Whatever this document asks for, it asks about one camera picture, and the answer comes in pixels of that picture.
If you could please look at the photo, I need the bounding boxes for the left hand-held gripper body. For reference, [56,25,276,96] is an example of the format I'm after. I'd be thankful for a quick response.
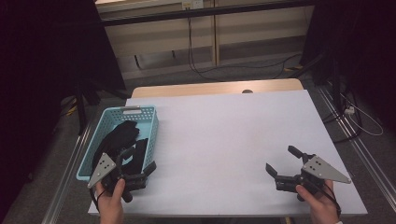
[88,152,149,203]

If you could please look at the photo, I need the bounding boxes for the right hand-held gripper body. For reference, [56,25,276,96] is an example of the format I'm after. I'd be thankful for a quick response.
[275,153,352,203]

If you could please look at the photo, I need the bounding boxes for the light blue plastic basket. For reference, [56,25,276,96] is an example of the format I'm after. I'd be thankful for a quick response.
[76,105,160,182]

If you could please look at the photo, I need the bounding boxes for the black pants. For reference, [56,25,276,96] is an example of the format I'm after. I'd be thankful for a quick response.
[92,120,149,176]

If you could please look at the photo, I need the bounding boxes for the person's right hand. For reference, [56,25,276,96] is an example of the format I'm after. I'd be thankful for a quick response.
[295,179,341,224]

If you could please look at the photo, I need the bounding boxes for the person's left hand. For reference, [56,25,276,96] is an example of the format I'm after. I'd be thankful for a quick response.
[94,177,126,224]

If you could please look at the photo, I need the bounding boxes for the black tripod stand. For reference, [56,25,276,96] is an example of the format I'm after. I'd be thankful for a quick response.
[74,78,133,136]

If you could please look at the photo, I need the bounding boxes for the black metal stand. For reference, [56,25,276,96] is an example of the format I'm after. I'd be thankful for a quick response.
[288,50,344,107]

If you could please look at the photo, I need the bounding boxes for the wide black curtain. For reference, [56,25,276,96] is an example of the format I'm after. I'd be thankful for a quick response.
[0,0,126,218]

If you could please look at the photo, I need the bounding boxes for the narrow black curtain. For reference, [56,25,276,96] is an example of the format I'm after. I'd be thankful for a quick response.
[300,0,396,133]

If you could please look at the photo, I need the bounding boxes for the black horizontal bar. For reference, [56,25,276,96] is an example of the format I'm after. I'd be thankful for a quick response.
[100,0,316,28]

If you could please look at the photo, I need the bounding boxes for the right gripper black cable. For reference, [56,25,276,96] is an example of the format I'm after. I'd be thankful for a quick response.
[323,180,342,217]

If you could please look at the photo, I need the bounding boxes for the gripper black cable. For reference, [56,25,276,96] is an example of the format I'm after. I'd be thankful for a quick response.
[323,180,342,217]
[89,186,106,213]

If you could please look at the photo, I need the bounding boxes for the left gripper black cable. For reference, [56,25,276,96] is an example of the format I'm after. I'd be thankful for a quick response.
[89,186,106,213]

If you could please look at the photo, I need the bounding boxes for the short metal floor rail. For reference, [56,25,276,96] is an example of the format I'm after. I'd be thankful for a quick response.
[41,124,95,224]

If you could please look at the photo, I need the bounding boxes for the long metal floor rail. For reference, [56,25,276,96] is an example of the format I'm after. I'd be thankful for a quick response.
[317,85,396,203]

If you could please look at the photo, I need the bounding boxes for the black floor cable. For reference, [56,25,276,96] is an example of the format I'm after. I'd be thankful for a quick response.
[321,87,364,145]

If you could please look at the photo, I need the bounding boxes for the yellow floor cable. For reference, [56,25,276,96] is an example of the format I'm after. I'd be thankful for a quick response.
[60,97,78,118]

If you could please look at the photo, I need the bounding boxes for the white floor cable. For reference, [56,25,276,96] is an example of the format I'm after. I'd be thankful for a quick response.
[340,92,384,137]

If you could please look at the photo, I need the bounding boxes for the hanging black cable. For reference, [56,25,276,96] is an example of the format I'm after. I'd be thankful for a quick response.
[186,17,304,83]

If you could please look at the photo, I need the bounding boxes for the white wall socket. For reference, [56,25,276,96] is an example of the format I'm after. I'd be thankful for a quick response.
[181,0,204,10]

